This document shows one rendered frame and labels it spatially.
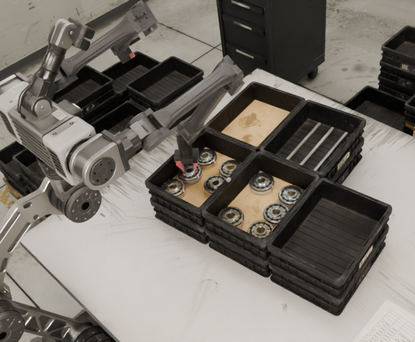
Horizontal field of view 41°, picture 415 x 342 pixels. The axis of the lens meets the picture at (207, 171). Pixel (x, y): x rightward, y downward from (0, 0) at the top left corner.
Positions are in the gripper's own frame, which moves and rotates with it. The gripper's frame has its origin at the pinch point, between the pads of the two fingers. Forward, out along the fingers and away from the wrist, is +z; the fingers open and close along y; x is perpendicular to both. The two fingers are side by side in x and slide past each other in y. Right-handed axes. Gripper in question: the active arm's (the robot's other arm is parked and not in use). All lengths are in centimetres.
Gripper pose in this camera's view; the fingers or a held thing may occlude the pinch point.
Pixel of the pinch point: (189, 169)
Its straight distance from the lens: 238.4
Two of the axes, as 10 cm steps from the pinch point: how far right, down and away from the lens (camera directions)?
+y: -9.9, 0.8, 0.8
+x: 0.0, 7.0, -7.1
